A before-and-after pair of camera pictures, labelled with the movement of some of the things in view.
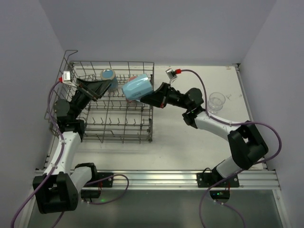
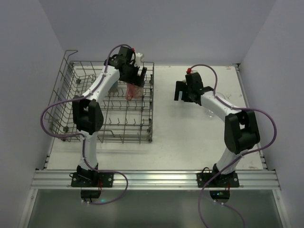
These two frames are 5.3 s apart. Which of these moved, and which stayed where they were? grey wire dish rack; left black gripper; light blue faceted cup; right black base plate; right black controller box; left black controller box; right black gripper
Moved: light blue faceted cup; left black gripper; right black gripper
Stayed: left black controller box; right black base plate; right black controller box; grey wire dish rack
